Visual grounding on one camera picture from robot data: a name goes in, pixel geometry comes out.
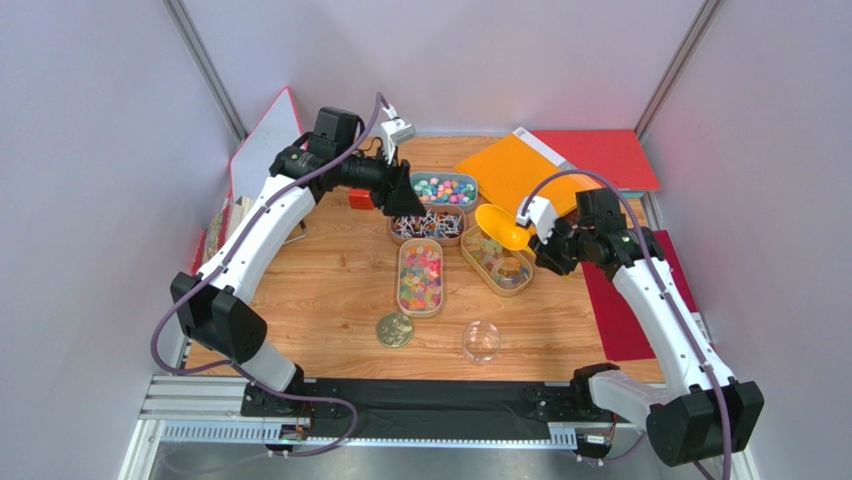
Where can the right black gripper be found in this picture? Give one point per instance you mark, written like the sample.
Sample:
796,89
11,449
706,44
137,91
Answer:
555,249

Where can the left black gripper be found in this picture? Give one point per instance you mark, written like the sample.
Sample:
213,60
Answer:
395,195

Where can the yellow plastic scoop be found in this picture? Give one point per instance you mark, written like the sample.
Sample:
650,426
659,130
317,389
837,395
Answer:
500,225

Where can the beige tray of star candies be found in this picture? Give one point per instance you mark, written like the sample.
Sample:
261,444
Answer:
420,289

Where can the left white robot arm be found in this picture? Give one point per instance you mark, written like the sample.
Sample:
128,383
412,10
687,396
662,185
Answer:
213,305

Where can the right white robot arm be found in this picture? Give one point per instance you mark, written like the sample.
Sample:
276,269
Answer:
704,411

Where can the grey tray of round candies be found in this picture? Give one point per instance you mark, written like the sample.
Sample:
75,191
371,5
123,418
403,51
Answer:
445,188

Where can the beige tray of popsicle candies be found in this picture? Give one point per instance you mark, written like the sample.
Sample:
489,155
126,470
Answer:
505,272

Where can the red cube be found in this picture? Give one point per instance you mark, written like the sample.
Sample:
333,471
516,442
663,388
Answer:
360,199

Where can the orange folder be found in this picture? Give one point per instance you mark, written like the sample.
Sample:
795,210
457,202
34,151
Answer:
510,169

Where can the dark red folder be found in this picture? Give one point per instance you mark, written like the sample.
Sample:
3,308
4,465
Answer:
620,331

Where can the red folder at back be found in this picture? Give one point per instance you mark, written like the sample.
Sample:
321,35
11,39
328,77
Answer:
615,154

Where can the clear glass jar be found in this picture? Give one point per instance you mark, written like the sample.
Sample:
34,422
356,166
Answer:
481,342

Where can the gold round lid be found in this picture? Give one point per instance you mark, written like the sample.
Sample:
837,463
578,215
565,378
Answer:
394,330

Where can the stack of books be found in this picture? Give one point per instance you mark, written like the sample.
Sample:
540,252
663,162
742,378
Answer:
220,229

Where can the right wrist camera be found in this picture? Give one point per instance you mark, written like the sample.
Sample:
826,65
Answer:
540,213

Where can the white board with red frame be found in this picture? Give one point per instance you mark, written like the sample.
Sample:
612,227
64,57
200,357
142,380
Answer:
277,128

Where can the aluminium rail frame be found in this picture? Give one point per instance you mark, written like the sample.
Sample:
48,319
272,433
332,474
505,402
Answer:
191,426

